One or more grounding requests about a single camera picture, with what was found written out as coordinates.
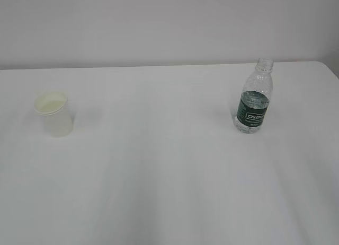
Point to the clear water bottle green label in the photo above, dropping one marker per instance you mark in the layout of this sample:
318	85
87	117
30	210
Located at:
255	97

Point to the white paper cup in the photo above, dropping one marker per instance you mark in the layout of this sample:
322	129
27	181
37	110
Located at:
52	108

